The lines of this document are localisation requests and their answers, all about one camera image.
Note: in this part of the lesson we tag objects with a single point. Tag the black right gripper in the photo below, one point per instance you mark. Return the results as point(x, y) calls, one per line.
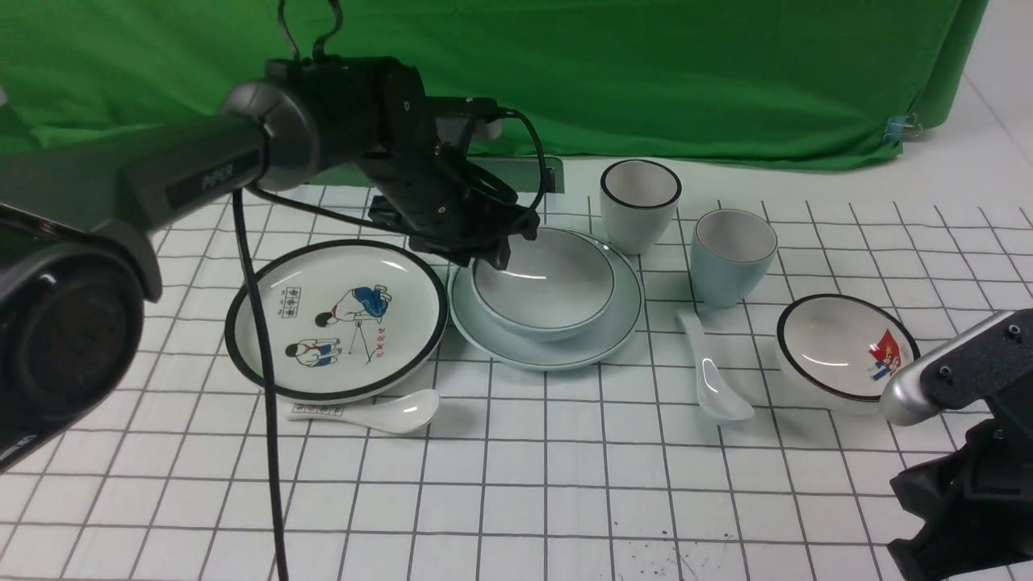
point(975, 505)

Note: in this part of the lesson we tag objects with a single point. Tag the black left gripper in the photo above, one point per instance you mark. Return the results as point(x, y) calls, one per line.
point(431, 192)

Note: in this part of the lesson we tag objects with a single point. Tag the pale blue bowl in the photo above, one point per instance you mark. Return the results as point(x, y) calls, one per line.
point(551, 288)

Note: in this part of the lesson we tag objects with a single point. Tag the pale blue cup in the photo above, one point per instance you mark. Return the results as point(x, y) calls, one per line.
point(731, 251)

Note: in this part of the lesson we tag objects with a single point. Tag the plain white spoon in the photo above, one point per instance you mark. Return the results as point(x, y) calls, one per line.
point(717, 399)

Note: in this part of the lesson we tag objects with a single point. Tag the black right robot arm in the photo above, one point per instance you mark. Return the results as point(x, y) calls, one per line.
point(990, 362)

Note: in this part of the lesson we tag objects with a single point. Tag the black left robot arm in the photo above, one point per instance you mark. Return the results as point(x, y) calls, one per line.
point(78, 264)

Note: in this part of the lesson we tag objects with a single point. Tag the pale blue plate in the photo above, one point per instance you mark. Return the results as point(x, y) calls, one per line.
point(594, 343)

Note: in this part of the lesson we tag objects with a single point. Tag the white cup with black rim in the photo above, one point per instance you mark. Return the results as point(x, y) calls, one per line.
point(638, 201)

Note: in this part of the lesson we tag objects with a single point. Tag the white plate with cartoon figures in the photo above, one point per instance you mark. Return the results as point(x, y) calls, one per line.
point(349, 319)

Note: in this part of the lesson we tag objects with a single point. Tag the white bowl with red flag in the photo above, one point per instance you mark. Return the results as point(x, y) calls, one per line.
point(839, 352)

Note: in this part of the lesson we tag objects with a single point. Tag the green backdrop cloth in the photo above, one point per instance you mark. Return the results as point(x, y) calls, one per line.
point(801, 85)

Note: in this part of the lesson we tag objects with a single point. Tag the blue binder clip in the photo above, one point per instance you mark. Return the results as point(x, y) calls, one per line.
point(901, 128)

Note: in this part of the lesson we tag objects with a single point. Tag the white spoon with printed handle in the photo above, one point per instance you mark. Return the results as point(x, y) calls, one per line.
point(397, 416)

